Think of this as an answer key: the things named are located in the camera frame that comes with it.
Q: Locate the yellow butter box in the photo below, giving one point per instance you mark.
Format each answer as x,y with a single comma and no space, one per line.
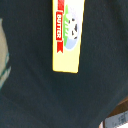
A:
67,32

